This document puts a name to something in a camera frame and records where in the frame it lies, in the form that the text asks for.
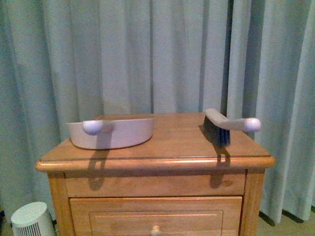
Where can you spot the beige hand brush black bristles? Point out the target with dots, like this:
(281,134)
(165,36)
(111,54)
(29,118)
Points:
(218,126)

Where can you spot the beige plastic dustpan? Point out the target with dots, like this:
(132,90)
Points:
(110,134)

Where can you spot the wooden nightstand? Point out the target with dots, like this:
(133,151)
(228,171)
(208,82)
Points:
(178,161)

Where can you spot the nightstand drawer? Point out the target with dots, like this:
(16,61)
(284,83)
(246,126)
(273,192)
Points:
(176,216)

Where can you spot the light grey curtain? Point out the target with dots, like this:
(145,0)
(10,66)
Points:
(70,60)

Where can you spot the round wooden drawer knob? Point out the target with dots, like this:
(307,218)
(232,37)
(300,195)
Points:
(155,231)

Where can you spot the white cylindrical air purifier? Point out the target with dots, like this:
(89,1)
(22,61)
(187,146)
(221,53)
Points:
(33,219)

